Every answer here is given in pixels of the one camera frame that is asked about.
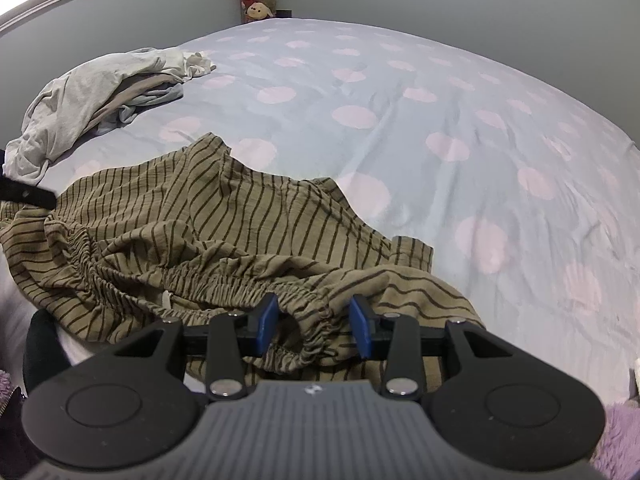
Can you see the black padded object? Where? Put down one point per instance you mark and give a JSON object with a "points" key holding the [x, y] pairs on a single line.
{"points": [[42, 345]]}

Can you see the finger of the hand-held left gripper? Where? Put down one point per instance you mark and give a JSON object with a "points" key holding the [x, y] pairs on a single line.
{"points": [[25, 192]]}

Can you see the purple fluffy garment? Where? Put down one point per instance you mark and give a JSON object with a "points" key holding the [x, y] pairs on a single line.
{"points": [[620, 435]]}

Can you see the small black box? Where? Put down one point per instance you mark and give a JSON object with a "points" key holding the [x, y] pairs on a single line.
{"points": [[285, 13]]}

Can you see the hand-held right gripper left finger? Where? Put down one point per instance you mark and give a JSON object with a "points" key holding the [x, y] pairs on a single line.
{"points": [[268, 322]]}

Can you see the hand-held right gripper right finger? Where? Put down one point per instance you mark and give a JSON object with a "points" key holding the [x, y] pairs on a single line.
{"points": [[360, 327]]}

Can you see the olive striped pants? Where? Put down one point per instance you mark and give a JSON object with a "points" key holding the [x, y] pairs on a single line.
{"points": [[200, 220]]}

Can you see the small white cloth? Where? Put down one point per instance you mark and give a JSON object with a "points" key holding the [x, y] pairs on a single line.
{"points": [[200, 64]]}

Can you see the light grey shirt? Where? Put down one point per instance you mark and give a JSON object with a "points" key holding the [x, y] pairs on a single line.
{"points": [[70, 100]]}

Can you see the pale blue-grey garment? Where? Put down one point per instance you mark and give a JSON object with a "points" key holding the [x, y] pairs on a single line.
{"points": [[150, 102]]}

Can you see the polka dot bed sheet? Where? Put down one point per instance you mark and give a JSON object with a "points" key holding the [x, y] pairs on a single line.
{"points": [[400, 135]]}

